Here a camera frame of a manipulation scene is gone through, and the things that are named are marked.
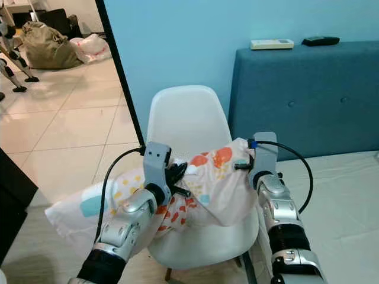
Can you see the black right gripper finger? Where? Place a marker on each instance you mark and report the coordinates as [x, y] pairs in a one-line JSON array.
[[240, 165]]

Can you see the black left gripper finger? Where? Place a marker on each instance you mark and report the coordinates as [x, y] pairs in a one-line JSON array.
[[181, 191]]

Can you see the white pillow with colourful print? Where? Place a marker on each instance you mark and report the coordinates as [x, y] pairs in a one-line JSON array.
[[213, 189]]

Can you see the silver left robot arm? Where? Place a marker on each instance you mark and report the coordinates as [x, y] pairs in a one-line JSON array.
[[124, 228]]

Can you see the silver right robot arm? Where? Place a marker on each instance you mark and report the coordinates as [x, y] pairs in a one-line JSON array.
[[281, 213]]

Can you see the white plastic shell chair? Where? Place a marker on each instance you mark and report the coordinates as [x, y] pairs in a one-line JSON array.
[[189, 118]]

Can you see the black office chair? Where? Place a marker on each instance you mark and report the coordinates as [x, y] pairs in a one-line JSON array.
[[59, 22]]

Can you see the blue upholstered headboard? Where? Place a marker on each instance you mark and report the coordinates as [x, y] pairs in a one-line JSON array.
[[308, 94]]

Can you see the white remote control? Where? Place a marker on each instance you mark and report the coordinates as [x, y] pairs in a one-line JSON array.
[[271, 44]]

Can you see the black remote control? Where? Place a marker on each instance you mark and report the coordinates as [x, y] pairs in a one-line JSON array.
[[320, 41]]

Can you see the white plastic bag red print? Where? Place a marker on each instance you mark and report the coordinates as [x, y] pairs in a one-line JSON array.
[[92, 48]]

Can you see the grey humanoid robot legs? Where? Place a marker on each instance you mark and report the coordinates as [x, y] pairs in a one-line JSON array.
[[15, 68]]

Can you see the olive green cloth bag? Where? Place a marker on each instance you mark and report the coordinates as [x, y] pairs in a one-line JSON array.
[[50, 47]]

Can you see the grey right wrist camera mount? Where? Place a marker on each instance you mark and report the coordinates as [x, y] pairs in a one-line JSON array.
[[265, 154]]

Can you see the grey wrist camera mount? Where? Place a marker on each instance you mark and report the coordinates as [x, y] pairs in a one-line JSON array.
[[157, 160], [265, 154]]

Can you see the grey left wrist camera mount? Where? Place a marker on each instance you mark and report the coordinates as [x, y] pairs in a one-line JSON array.
[[157, 160]]

